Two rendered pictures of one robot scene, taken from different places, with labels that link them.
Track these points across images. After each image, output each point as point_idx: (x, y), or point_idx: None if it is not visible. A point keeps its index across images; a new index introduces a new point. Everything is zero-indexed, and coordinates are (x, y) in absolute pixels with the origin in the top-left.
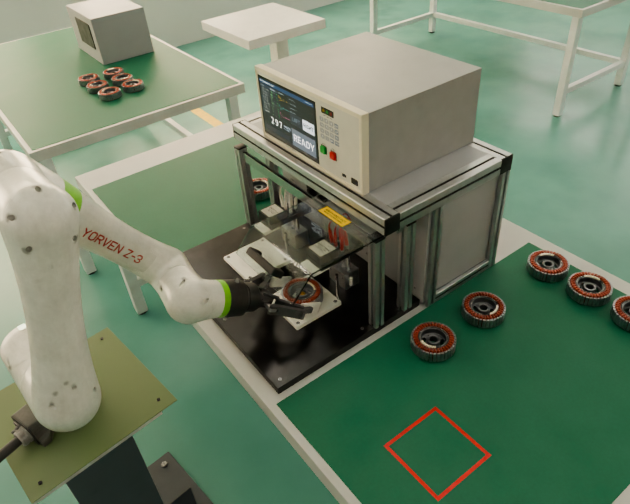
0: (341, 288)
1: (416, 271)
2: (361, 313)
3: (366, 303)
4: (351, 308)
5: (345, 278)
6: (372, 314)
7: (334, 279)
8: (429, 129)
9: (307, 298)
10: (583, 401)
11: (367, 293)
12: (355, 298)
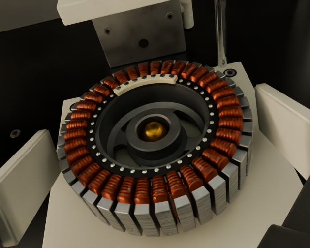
0: (171, 57)
1: None
2: (303, 43)
3: (265, 27)
4: (269, 56)
5: (180, 7)
6: None
7: (132, 56)
8: None
9: (214, 116)
10: None
11: (227, 19)
12: (232, 41)
